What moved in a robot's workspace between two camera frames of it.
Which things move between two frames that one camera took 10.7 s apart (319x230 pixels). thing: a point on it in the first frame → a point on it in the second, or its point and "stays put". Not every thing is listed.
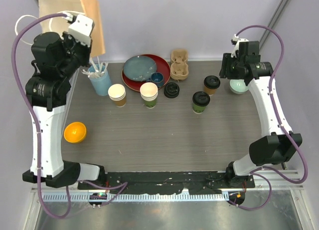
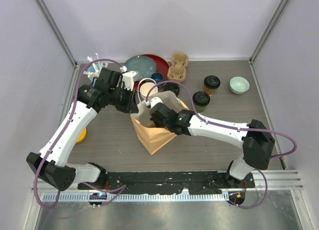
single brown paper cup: [210, 92] stays put
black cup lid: [212, 82] stays put
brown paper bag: [75, 3] → [154, 136]
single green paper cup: [198, 109] stays put
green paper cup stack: [149, 92] stays put
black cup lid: [201, 99] stays put
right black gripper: [225, 72] → [155, 121]
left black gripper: [68, 39] → [130, 106]
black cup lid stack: [171, 90] stays put
